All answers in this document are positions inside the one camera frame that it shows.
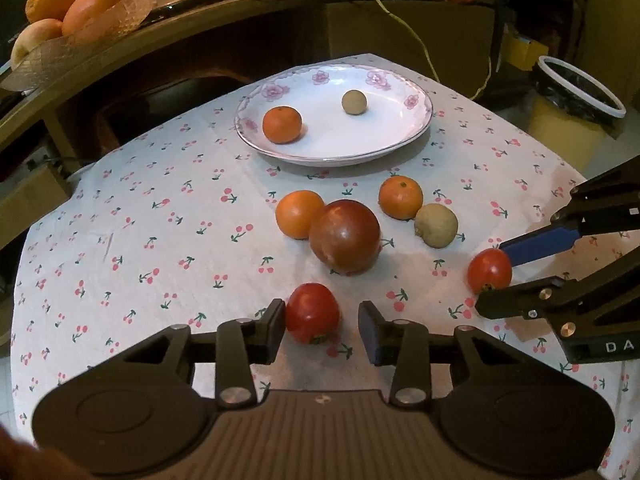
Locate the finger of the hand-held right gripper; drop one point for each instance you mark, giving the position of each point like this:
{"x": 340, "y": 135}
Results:
{"x": 520, "y": 300}
{"x": 537, "y": 246}

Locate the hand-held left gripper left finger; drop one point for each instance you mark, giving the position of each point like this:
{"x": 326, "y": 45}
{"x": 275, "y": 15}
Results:
{"x": 274, "y": 332}

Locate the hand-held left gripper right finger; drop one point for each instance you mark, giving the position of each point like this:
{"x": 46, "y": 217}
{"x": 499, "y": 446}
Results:
{"x": 370, "y": 335}

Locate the white floral plate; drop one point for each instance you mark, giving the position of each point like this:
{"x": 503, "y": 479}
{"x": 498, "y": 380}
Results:
{"x": 345, "y": 135}

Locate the large dark red tomato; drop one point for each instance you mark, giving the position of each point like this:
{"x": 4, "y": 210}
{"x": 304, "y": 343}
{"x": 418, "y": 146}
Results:
{"x": 345, "y": 236}

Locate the brown kiwi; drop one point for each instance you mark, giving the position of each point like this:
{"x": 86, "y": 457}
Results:
{"x": 436, "y": 225}

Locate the yellow trash can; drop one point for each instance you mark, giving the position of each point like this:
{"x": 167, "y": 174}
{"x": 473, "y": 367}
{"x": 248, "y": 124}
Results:
{"x": 560, "y": 130}

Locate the cherry print tablecloth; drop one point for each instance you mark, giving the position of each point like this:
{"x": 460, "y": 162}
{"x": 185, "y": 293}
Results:
{"x": 175, "y": 240}

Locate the small mandarin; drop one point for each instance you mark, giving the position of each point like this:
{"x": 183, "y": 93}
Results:
{"x": 282, "y": 124}
{"x": 400, "y": 196}

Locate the yellow box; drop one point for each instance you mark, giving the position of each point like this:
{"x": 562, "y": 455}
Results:
{"x": 522, "y": 52}

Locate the small round brown longan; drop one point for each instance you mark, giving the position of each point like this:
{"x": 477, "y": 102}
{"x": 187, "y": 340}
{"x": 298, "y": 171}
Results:
{"x": 354, "y": 102}

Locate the cardboard box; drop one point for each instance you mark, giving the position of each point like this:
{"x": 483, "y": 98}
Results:
{"x": 30, "y": 200}

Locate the curved wooden desk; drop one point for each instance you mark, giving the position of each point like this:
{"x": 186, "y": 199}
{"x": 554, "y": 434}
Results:
{"x": 210, "y": 45}

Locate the woven fruit basket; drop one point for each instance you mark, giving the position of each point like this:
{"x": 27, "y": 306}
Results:
{"x": 100, "y": 35}

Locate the pale yellow apple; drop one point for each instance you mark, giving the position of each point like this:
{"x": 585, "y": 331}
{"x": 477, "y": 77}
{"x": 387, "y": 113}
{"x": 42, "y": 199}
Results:
{"x": 35, "y": 40}

